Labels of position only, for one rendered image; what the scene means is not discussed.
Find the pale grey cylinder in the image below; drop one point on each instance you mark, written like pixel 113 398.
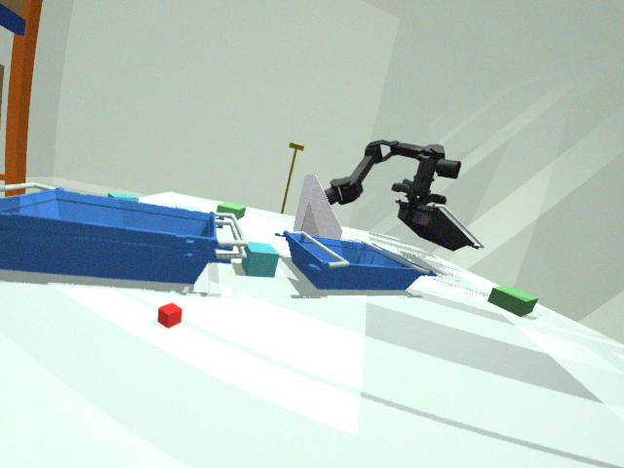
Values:
pixel 188 208

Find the small red block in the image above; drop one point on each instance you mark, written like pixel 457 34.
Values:
pixel 169 315

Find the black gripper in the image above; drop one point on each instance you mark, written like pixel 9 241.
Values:
pixel 422 183

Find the light green block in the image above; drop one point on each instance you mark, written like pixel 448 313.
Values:
pixel 237 210
pixel 512 300

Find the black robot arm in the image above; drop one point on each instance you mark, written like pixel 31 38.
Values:
pixel 431 158

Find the small teal block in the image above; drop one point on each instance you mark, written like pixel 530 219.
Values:
pixel 123 196
pixel 261 261

